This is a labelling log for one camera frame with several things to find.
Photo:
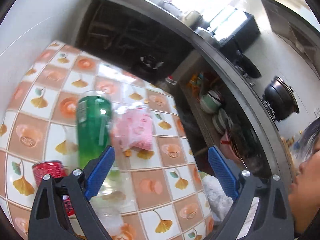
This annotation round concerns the red capped bottle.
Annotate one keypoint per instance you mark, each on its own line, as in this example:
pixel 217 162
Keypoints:
pixel 171 80

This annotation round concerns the pink sponge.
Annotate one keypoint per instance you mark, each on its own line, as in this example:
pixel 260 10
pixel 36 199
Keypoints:
pixel 137 130

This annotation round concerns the black cooking pot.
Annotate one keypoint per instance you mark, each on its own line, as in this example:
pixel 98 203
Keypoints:
pixel 281 98

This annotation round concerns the white kettle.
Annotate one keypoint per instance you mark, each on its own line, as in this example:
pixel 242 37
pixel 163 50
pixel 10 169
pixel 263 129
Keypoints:
pixel 192 17

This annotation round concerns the snack packets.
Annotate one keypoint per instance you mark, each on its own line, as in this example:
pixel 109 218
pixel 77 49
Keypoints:
pixel 196 80

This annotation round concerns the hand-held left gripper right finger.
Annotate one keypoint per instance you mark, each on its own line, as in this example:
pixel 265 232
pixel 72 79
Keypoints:
pixel 223 173

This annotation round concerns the shelf with patterned edge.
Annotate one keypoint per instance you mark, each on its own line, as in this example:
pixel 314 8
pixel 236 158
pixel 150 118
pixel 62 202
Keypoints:
pixel 200 120

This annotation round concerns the black wok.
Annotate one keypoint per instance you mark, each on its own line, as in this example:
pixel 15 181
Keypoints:
pixel 248 66

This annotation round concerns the range hood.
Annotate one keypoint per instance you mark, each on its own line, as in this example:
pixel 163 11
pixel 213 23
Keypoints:
pixel 292 27

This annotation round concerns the pink basin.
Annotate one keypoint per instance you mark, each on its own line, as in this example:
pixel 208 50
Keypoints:
pixel 228 145

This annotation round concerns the person's face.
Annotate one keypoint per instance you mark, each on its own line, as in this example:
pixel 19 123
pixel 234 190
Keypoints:
pixel 307 170

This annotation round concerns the stack of bowls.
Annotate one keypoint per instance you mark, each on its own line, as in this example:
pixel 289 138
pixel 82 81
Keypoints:
pixel 210 102

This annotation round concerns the green plastic bottle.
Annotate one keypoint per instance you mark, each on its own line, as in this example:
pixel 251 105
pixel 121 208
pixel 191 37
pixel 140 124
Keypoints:
pixel 92 125

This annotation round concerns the stack of plates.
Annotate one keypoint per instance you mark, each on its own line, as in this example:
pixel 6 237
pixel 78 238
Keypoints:
pixel 222 121

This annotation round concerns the clear plastic cup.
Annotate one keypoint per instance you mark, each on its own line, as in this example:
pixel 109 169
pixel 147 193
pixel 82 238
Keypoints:
pixel 112 205

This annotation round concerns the red can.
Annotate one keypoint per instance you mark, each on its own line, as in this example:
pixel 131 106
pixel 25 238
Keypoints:
pixel 50 168

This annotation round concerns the black appliance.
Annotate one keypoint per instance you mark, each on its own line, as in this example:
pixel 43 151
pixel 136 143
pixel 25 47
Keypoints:
pixel 240 30

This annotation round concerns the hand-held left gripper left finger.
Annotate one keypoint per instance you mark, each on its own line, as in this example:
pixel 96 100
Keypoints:
pixel 98 175

